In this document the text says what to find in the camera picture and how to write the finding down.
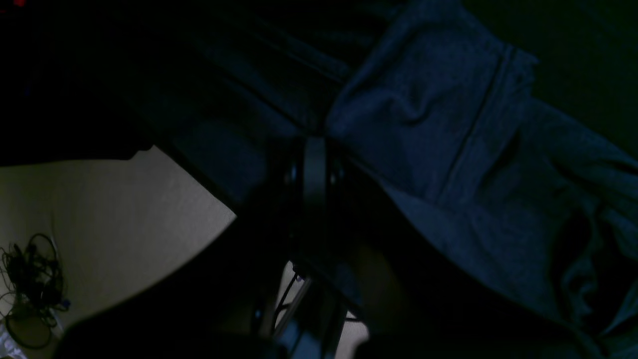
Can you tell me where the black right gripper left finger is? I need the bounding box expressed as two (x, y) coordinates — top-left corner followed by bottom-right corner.
(55, 140), (305, 359)

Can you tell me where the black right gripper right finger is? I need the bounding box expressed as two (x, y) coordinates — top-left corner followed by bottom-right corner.
(305, 138), (591, 359)

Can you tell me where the dark grey T-shirt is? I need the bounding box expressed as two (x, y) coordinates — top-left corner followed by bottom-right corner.
(126, 0), (637, 359)

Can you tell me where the black table cloth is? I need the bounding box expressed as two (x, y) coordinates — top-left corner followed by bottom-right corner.
(1, 0), (637, 166)

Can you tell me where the tangled black cable bundle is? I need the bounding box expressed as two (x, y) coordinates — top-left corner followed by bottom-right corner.
(0, 233), (70, 350)

